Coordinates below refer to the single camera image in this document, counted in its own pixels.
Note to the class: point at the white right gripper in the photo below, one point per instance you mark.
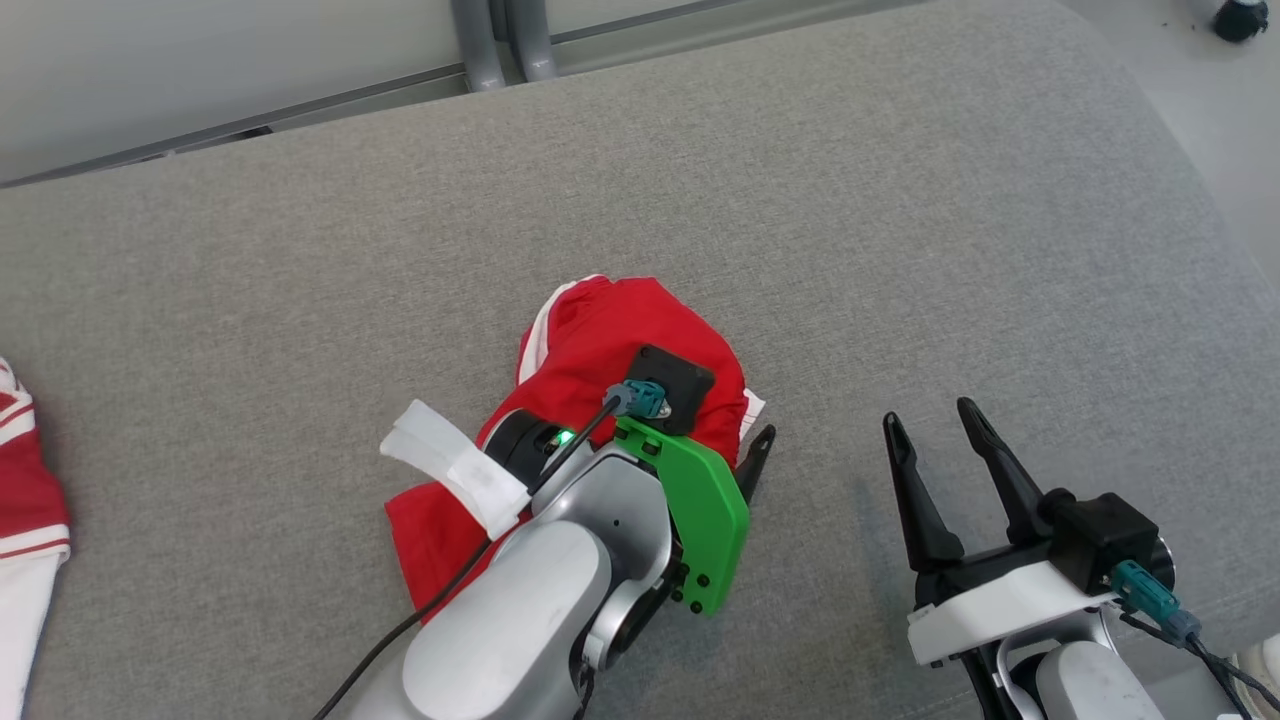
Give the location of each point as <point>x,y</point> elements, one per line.
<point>1000,605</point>

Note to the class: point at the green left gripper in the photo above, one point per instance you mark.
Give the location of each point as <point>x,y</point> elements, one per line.
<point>705,520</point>

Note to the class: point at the red shorts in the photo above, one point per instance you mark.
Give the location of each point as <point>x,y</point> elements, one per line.
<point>600,330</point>

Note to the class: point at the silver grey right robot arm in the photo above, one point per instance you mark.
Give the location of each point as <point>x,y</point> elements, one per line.
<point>1080,690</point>

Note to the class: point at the red and white jersey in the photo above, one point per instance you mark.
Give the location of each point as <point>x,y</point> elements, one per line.
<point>25,480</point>

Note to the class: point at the black round object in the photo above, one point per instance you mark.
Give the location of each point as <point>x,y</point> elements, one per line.
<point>1240,20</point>

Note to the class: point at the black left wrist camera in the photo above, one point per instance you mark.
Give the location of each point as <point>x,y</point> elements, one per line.
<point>672,372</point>

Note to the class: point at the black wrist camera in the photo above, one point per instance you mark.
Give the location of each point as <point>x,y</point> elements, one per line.
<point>1100,535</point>
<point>672,372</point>

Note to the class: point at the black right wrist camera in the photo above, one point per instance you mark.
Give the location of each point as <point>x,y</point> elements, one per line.
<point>1100,535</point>

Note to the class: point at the grey metal post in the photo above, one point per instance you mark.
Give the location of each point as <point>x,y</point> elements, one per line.
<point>480,45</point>
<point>532,40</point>

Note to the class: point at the grey floor rail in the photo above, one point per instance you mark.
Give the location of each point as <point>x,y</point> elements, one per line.
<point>350,100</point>

